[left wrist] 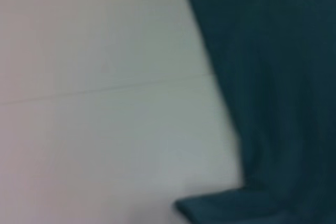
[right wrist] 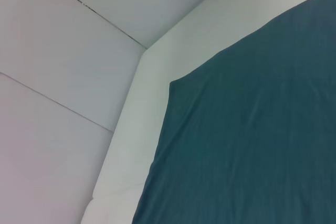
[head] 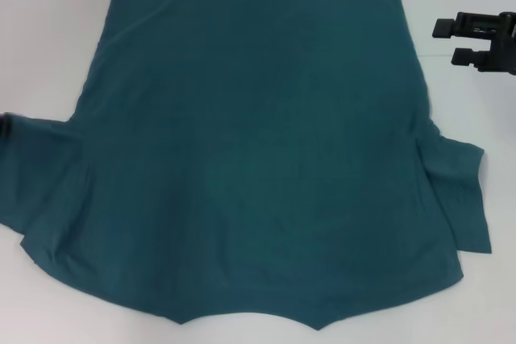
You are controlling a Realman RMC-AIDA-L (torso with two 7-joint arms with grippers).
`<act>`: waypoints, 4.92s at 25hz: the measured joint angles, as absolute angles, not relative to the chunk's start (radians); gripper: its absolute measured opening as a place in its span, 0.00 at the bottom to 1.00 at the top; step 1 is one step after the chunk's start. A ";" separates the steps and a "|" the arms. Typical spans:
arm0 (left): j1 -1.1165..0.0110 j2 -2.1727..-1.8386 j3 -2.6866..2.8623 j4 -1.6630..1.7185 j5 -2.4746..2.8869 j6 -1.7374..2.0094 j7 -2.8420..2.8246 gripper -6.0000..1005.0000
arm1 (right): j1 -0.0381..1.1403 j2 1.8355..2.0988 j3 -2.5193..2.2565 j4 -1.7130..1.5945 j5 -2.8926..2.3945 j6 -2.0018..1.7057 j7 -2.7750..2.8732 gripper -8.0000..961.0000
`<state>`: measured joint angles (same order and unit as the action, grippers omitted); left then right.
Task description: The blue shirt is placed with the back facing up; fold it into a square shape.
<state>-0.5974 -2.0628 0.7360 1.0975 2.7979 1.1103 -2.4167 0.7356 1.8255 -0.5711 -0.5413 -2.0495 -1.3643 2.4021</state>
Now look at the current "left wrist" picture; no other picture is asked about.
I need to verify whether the teal blue t-shirt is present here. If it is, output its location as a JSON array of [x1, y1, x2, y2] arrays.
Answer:
[[174, 0, 336, 224]]

